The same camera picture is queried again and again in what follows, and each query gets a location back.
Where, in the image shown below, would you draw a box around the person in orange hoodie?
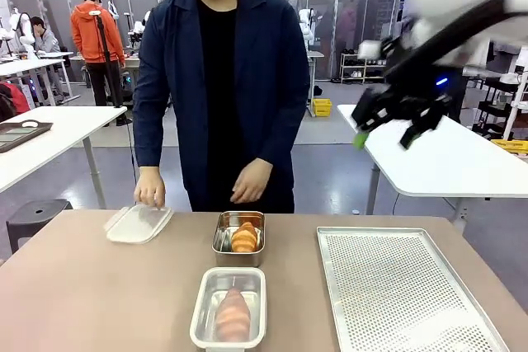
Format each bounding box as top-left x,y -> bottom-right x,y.
70,0 -> 126,108

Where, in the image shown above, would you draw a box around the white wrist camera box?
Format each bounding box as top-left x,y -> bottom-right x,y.
357,40 -> 385,61

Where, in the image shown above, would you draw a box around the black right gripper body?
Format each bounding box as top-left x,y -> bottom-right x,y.
350,82 -> 454,131

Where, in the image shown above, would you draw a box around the black cable sleeve on arm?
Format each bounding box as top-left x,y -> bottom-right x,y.
381,0 -> 528,83

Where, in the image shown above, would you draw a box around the person's right forearm navy sleeve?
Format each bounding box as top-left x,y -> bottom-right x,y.
132,116 -> 167,170

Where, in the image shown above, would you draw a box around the person in navy jacket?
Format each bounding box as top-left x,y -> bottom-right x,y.
132,0 -> 311,214

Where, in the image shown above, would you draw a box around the yellow plastic basket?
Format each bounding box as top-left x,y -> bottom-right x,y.
312,98 -> 333,119

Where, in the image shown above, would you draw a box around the shoe rack shelf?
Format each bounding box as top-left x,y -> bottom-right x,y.
339,51 -> 388,84

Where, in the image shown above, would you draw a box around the white background workbench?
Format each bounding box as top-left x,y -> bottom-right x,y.
0,57 -> 80,106

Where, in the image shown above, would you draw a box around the person's right hand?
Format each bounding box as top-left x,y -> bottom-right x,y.
134,165 -> 167,209

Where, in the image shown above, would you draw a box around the white table with rounded corners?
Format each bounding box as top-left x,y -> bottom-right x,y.
337,103 -> 528,229

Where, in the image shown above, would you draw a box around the seated person in grey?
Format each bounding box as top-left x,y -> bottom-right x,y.
30,16 -> 64,54

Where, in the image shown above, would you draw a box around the yellow plastic crate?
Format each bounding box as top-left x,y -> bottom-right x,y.
489,138 -> 528,156

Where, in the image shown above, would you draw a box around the white desk with metal legs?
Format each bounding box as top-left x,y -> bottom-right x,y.
0,105 -> 129,210

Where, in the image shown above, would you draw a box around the dark grey plastic stool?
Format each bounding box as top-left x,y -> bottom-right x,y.
5,199 -> 74,255

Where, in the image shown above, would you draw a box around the person's left hand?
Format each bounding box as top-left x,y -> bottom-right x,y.
229,157 -> 275,205

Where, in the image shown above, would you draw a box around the rectangular metal food container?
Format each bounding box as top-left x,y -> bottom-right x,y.
192,270 -> 265,345
211,210 -> 266,268

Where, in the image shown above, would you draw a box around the perforated metal baking tray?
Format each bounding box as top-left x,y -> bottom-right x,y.
316,226 -> 512,352

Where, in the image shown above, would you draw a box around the orange croissant bread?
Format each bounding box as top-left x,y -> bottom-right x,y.
230,221 -> 258,254
214,288 -> 252,342

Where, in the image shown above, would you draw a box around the black wire rack cart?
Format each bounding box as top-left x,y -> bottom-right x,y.
471,71 -> 528,141

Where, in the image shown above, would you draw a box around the person's left forearm navy sleeve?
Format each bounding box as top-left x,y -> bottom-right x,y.
255,116 -> 300,170

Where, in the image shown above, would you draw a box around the black tray with items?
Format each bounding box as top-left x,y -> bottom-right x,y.
0,120 -> 54,154

